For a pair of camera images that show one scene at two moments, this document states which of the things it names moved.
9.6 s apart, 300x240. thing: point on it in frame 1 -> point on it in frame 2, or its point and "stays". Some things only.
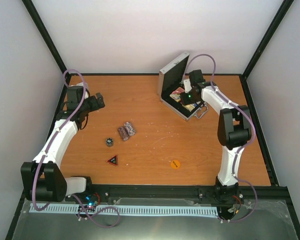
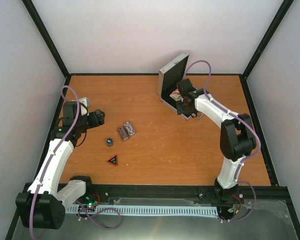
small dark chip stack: [109, 142] stays
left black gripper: [96, 106] -> [97, 117]
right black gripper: [184, 101] -> [180, 111]
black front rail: [116, 191] stays
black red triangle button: [114, 160] stays
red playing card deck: [176, 95] stays
